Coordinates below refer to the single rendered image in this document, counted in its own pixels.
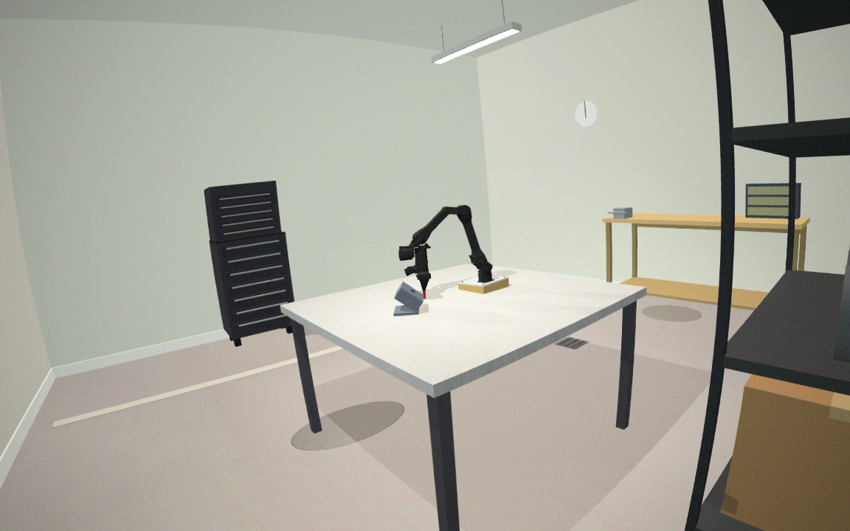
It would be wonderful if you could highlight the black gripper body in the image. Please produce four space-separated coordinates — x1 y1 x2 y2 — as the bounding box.
415 258 431 280

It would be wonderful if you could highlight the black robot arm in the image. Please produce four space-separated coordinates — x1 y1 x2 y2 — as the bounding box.
398 205 494 283

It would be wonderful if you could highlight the grey metal panel with square hole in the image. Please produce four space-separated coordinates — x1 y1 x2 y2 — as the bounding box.
393 282 424 316

